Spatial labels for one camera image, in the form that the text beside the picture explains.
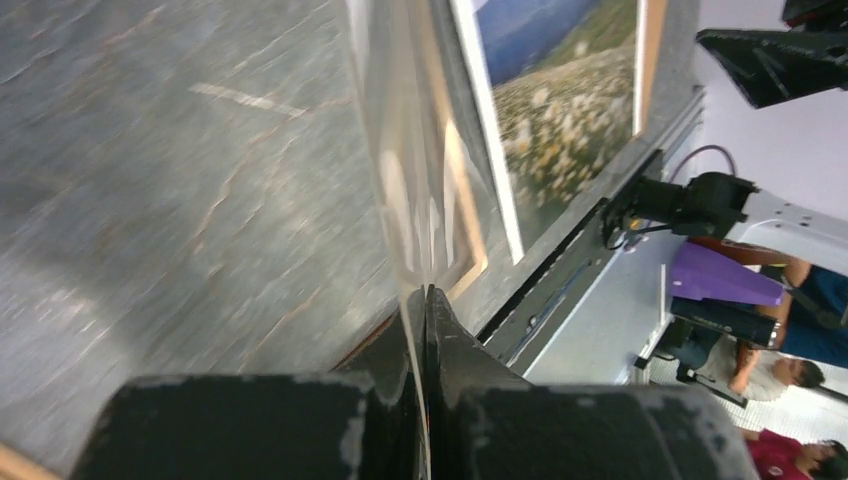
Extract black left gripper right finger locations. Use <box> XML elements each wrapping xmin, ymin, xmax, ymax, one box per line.
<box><xmin>425</xmin><ymin>286</ymin><xmax>756</xmax><ymax>479</ymax></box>

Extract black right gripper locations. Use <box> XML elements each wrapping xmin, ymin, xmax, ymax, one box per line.
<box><xmin>695</xmin><ymin>0</ymin><xmax>847</xmax><ymax>109</ymax></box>

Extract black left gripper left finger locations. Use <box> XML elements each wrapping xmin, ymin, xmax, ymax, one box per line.
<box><xmin>71</xmin><ymin>289</ymin><xmax>426</xmax><ymax>479</ymax></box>

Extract wooden picture frame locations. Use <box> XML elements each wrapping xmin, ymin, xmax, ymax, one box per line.
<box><xmin>335</xmin><ymin>1</ymin><xmax>650</xmax><ymax>365</ymax></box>

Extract clear acrylic sheet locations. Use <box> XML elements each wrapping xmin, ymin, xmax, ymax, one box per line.
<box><xmin>341</xmin><ymin>1</ymin><xmax>488</xmax><ymax>301</ymax></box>

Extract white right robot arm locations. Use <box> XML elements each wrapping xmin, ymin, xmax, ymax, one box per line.
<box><xmin>603</xmin><ymin>1</ymin><xmax>847</xmax><ymax>274</ymax></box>

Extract landscape photo print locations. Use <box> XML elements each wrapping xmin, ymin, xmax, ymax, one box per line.
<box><xmin>451</xmin><ymin>0</ymin><xmax>648</xmax><ymax>261</ymax></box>

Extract person in blue shirt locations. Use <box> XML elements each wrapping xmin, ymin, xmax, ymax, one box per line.
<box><xmin>664</xmin><ymin>257</ymin><xmax>847</xmax><ymax>402</ymax></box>

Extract person in red shirt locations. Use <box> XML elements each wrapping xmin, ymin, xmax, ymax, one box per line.
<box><xmin>738</xmin><ymin>427</ymin><xmax>847</xmax><ymax>480</ymax></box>

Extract aluminium table edge rail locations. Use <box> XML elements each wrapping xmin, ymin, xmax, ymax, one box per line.
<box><xmin>476</xmin><ymin>86</ymin><xmax>707</xmax><ymax>379</ymax></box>

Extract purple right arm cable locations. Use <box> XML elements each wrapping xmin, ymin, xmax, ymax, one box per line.
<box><xmin>665</xmin><ymin>144</ymin><xmax>740</xmax><ymax>187</ymax></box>

